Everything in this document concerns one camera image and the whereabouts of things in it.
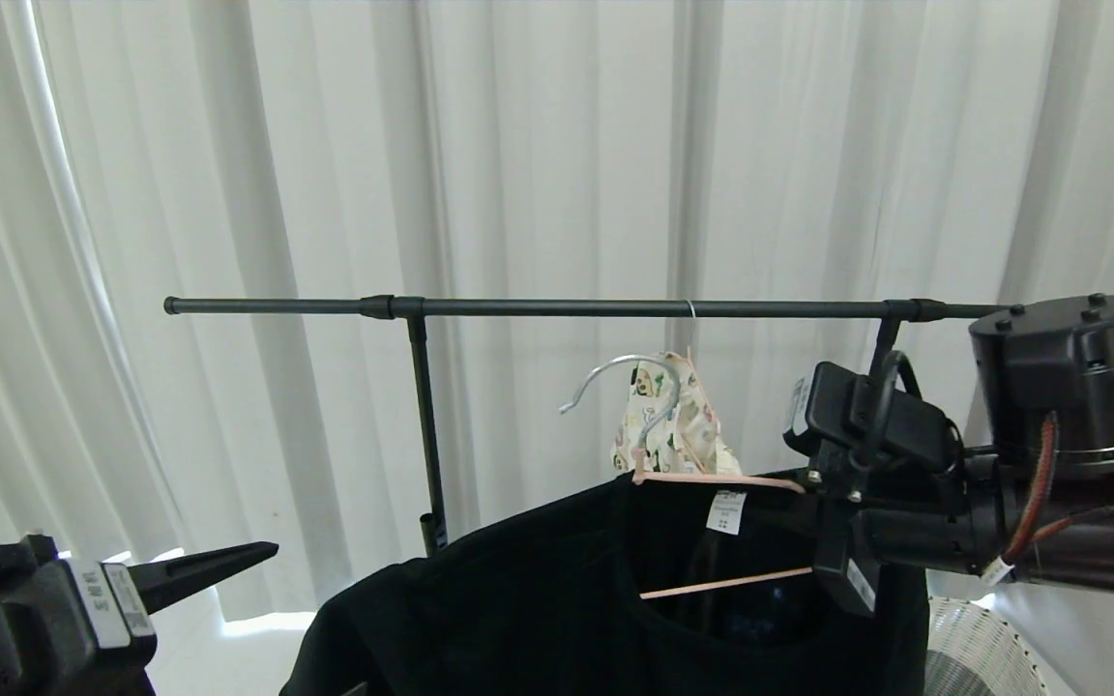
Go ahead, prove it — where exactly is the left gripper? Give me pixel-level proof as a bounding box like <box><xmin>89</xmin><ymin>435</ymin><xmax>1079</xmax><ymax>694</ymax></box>
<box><xmin>0</xmin><ymin>535</ymin><xmax>279</xmax><ymax>696</ymax></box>

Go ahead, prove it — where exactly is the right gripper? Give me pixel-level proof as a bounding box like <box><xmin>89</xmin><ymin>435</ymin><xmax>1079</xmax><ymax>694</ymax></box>
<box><xmin>808</xmin><ymin>462</ymin><xmax>1003</xmax><ymax>618</ymax></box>

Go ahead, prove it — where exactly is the pink clothes hanger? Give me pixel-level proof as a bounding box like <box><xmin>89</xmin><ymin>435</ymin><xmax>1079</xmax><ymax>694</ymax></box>
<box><xmin>559</xmin><ymin>354</ymin><xmax>814</xmax><ymax>600</ymax></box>
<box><xmin>685</xmin><ymin>300</ymin><xmax>718</xmax><ymax>465</ymax></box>

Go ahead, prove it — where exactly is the cream printed garment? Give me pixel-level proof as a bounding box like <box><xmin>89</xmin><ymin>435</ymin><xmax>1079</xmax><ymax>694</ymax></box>
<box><xmin>612</xmin><ymin>350</ymin><xmax>744</xmax><ymax>477</ymax></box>

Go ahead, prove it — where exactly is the black garment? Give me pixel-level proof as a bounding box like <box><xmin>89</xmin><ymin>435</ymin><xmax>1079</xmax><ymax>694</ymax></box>
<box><xmin>278</xmin><ymin>471</ymin><xmax>930</xmax><ymax>696</ymax></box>

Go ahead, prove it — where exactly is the white laundry basket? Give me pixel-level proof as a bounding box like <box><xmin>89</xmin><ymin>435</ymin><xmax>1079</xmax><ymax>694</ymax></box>
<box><xmin>924</xmin><ymin>596</ymin><xmax>1051</xmax><ymax>696</ymax></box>

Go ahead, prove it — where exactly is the black clothes rack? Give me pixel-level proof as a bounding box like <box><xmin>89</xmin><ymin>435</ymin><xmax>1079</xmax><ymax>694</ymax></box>
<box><xmin>163</xmin><ymin>294</ymin><xmax>1024</xmax><ymax>558</ymax></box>

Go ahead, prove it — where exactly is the white curtain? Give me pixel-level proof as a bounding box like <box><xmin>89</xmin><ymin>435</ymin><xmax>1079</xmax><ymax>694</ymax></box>
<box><xmin>0</xmin><ymin>0</ymin><xmax>1114</xmax><ymax>620</ymax></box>

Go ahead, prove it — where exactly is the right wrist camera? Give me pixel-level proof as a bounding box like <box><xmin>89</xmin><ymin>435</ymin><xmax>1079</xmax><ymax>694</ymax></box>
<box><xmin>782</xmin><ymin>350</ymin><xmax>962</xmax><ymax>504</ymax></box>

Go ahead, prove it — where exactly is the black cable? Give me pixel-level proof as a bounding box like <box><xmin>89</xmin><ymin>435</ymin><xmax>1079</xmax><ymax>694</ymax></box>
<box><xmin>852</xmin><ymin>350</ymin><xmax>923</xmax><ymax>465</ymax></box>

